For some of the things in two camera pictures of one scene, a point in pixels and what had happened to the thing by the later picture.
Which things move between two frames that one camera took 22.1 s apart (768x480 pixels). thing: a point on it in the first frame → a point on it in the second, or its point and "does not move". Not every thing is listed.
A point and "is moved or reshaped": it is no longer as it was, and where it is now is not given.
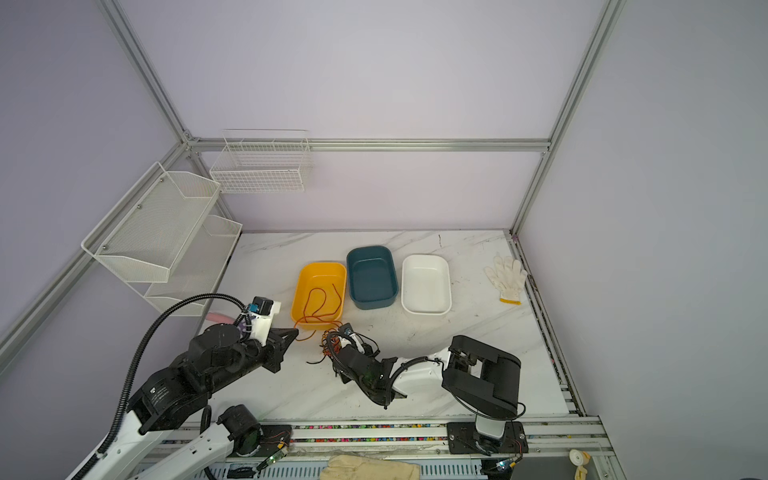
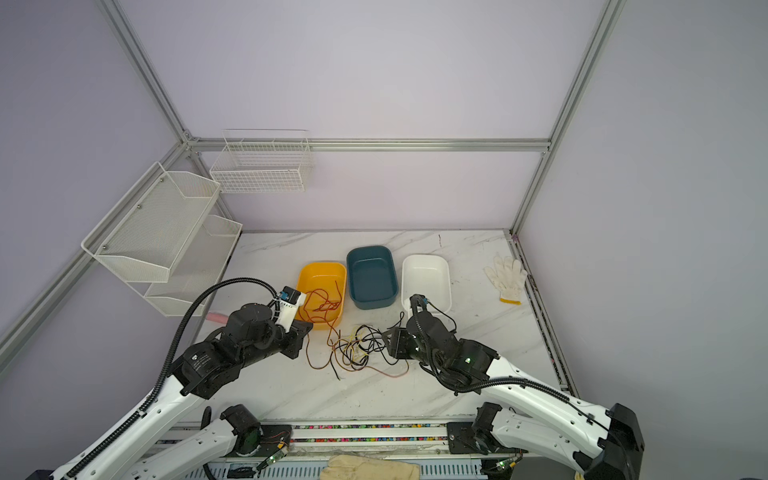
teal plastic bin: [372, 276] does not move
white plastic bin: [425, 285] does not move
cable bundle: [331, 338] is moved or reshaped
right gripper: [345, 379] → [395, 342]
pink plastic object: [220, 318] does not move
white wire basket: [263, 161] does not move
